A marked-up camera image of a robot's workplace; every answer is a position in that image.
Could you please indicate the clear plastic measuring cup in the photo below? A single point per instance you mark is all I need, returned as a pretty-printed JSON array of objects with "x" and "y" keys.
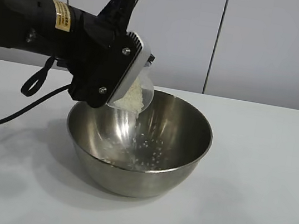
[{"x": 148, "y": 89}]

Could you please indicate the stainless steel mixing bowl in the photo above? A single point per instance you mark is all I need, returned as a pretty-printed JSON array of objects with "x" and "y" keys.
[{"x": 141, "y": 184}]

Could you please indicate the white uncooked rice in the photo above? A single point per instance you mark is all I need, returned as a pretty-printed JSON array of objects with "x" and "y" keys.
[{"x": 132, "y": 98}]

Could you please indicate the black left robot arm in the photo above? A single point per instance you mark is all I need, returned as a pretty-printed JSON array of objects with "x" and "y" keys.
[{"x": 17, "y": 19}]

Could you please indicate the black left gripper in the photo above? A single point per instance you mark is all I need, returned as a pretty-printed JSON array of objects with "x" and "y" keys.
[{"x": 96, "y": 53}]

